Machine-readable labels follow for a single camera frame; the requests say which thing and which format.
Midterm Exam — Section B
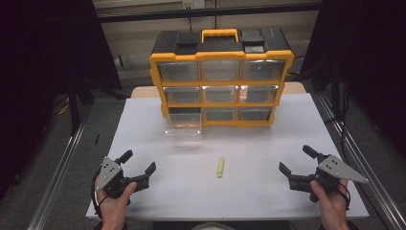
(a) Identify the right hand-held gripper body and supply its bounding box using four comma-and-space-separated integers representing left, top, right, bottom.
313, 153, 370, 204

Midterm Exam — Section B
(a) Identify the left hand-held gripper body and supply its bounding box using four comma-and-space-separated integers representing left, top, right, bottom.
95, 155, 137, 199

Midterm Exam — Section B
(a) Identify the clear plastic drawer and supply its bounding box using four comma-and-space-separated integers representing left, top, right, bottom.
164, 112, 203, 136

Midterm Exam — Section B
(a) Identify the yellow-green marker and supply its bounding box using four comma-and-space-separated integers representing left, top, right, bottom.
216, 157, 225, 178

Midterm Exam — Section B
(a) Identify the person's right hand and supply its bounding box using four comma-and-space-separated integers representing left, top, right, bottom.
309, 177, 350, 224

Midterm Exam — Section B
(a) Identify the person's left hand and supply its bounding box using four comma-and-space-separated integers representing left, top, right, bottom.
94, 175, 139, 224

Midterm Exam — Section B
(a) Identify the black stand leg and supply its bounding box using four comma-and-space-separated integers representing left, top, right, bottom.
67, 75, 82, 136

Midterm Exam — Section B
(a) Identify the person's light clothing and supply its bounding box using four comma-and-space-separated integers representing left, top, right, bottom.
191, 221, 237, 230

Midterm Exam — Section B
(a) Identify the set of clear organizer drawers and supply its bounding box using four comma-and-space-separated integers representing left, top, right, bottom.
157, 59, 285, 123

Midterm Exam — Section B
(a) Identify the dark curtain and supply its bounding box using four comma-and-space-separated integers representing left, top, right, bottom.
300, 0, 406, 159
0, 0, 123, 196

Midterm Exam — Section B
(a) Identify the yellow black organizer case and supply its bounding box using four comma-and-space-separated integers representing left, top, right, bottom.
148, 28, 295, 128

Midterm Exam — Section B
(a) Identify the black horizontal bar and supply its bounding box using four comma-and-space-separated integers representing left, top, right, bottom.
96, 2, 323, 24

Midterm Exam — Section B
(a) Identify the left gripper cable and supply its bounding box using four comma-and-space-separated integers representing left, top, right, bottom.
91, 168, 108, 221

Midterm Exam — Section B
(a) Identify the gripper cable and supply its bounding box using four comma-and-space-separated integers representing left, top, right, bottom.
336, 186, 351, 212
91, 168, 108, 221

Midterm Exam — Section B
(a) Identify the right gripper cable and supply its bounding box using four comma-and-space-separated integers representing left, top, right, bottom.
336, 186, 351, 212

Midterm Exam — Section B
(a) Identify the aluminium floor rail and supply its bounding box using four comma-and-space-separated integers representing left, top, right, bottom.
314, 92, 406, 230
27, 123, 87, 230

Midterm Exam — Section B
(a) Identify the black floor cable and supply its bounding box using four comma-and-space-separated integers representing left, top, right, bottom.
324, 90, 353, 154

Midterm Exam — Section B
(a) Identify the yellow floor cable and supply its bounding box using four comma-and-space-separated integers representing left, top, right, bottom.
56, 95, 71, 117

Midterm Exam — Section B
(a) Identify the white wall outlet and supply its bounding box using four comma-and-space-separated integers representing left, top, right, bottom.
182, 0, 206, 11

